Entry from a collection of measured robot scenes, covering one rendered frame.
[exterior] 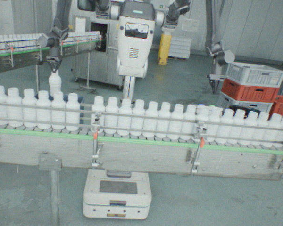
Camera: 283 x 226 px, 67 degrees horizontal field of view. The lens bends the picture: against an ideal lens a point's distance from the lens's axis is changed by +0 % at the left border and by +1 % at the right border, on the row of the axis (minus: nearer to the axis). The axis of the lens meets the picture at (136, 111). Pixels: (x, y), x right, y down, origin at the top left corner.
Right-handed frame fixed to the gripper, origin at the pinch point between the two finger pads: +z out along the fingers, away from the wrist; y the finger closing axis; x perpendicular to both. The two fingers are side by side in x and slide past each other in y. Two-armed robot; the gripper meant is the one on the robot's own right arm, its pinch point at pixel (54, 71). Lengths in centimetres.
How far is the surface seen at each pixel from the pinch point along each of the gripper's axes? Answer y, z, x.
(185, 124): 44, 8, 68
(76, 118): 42.9, 9.2, 19.4
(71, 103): 42.7, 2.4, 17.3
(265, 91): -132, 32, 240
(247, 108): -114, 53, 211
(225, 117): 44, 3, 87
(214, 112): 43, 1, 81
